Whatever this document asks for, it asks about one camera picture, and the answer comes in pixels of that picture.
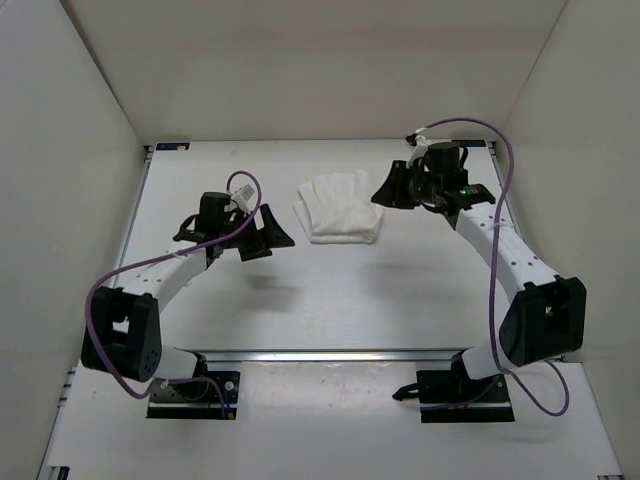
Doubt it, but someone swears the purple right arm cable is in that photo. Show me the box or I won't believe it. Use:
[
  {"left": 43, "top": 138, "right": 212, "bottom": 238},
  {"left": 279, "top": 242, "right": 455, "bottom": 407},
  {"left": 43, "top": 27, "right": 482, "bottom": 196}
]
[{"left": 414, "top": 117, "right": 571, "bottom": 416}]

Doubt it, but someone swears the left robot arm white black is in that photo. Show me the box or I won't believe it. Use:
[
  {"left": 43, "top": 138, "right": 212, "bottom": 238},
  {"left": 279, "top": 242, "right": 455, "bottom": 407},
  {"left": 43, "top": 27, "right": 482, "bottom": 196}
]
[{"left": 81, "top": 192, "right": 295, "bottom": 398}]

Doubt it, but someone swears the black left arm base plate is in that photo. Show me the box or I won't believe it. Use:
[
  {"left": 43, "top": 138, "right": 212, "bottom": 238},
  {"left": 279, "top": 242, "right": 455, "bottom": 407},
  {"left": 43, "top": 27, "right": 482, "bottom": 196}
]
[{"left": 146, "top": 362, "right": 241, "bottom": 421}]

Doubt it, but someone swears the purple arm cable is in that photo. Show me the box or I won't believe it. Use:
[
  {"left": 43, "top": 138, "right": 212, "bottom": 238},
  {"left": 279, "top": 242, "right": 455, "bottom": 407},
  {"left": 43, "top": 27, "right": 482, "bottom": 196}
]
[
  {"left": 414, "top": 117, "right": 571, "bottom": 416},
  {"left": 85, "top": 170, "right": 265, "bottom": 419}
]

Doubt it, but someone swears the black base cable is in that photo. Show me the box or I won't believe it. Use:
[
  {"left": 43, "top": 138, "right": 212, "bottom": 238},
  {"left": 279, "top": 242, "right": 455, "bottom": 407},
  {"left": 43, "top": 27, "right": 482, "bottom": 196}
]
[{"left": 392, "top": 382, "right": 426, "bottom": 402}]

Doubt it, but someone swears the corner label sticker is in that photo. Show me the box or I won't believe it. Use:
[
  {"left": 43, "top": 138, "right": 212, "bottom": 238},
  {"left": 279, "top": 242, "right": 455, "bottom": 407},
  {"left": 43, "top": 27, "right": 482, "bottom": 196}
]
[
  {"left": 458, "top": 140, "right": 486, "bottom": 148},
  {"left": 155, "top": 142, "right": 190, "bottom": 151}
]

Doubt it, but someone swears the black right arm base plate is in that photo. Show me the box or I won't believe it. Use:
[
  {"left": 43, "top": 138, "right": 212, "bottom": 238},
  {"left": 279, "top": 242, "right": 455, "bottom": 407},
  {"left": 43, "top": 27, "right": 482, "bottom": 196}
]
[{"left": 416, "top": 369, "right": 515, "bottom": 424}]

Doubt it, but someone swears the left corner label sticker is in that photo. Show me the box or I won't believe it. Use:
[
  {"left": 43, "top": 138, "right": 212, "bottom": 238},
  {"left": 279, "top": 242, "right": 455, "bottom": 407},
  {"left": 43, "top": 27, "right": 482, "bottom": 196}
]
[{"left": 155, "top": 142, "right": 190, "bottom": 151}]

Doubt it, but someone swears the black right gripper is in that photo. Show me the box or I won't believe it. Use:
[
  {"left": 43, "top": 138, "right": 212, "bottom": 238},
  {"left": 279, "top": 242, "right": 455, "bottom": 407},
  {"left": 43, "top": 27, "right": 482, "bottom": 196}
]
[{"left": 370, "top": 163, "right": 439, "bottom": 212}]

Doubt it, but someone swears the right corner label sticker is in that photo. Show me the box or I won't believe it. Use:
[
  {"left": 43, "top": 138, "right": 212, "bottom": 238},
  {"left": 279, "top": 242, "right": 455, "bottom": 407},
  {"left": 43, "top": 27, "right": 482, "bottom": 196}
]
[{"left": 458, "top": 140, "right": 486, "bottom": 148}]

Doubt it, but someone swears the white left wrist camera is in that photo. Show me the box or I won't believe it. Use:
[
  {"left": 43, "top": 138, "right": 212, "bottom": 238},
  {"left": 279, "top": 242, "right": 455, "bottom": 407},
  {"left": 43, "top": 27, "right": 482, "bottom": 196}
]
[{"left": 230, "top": 184, "right": 256, "bottom": 214}]

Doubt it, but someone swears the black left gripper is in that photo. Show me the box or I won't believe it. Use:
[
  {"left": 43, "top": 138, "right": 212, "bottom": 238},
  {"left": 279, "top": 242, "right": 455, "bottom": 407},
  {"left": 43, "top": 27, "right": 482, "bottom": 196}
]
[{"left": 222, "top": 202, "right": 295, "bottom": 260}]

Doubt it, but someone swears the aluminium front table rail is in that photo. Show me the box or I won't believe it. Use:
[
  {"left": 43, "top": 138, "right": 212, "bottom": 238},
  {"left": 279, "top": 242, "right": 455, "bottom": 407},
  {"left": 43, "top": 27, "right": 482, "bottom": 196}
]
[{"left": 201, "top": 349, "right": 458, "bottom": 363}]

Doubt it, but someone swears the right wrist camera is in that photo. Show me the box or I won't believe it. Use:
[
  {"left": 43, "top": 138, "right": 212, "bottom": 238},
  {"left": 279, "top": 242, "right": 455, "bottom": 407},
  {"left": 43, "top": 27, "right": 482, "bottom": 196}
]
[{"left": 405, "top": 128, "right": 434, "bottom": 165}]

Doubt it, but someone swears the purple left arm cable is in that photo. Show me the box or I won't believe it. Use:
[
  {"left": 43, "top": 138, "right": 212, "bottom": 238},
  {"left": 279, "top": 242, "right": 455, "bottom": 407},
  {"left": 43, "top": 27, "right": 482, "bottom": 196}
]
[{"left": 85, "top": 170, "right": 265, "bottom": 419}]

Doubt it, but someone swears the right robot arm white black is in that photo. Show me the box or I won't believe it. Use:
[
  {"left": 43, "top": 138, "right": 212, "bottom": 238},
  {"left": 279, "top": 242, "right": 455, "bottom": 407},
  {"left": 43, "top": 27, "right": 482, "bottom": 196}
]
[{"left": 371, "top": 135, "right": 587, "bottom": 401}]

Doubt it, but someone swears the white pleated skirt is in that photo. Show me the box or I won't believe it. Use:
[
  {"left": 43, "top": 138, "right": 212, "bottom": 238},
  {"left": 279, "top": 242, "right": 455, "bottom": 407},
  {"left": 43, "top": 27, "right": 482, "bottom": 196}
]
[{"left": 293, "top": 170, "right": 384, "bottom": 245}]

